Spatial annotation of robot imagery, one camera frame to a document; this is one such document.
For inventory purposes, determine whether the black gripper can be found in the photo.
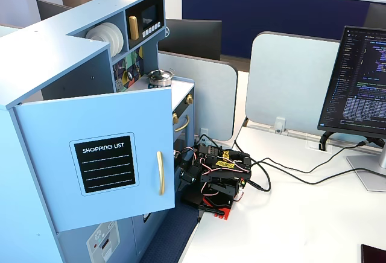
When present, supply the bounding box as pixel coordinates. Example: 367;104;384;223
180;161;201;192

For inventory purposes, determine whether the red robot base clamp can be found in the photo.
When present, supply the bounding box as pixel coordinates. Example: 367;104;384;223
201;195;233;221

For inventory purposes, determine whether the blue shopping list cabinet door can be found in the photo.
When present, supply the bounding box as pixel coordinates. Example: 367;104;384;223
13;86;176;233

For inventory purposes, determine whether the grey rounded desk divider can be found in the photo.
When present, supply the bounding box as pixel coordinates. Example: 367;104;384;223
158;50;239;142
244;31;341;133

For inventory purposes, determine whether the steel toy pot with lid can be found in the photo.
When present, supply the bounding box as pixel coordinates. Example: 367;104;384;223
147;68;176;87

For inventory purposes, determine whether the dark monitor back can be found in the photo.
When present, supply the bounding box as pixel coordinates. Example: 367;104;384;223
36;0;72;21
157;19;223;62
363;2;386;30

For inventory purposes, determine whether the white toy plate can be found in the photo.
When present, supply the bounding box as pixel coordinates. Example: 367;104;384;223
93;24;117;51
85;27;106;43
104;22;125;57

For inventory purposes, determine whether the black toy microwave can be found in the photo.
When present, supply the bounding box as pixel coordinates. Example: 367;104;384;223
124;0;166;49

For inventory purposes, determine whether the blue wooden toy kitchen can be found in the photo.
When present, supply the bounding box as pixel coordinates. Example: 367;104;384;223
0;0;196;263

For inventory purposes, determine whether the computer monitor showing code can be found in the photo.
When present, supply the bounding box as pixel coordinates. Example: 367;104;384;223
317;25;386;192

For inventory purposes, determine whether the dark flat device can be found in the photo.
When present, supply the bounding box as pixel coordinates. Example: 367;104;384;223
360;244;386;263

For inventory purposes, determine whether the gold curved cabinet door handle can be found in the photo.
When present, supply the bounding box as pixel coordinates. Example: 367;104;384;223
156;151;166;196

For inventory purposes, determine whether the gold oven door handle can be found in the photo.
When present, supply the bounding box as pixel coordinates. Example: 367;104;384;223
174;115;191;133

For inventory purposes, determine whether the black cable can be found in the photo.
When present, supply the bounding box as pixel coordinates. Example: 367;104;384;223
247;159;386;193
250;141;370;175
232;118;250;155

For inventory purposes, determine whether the desk cable grommet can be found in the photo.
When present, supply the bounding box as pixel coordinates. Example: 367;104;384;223
306;138;332;153

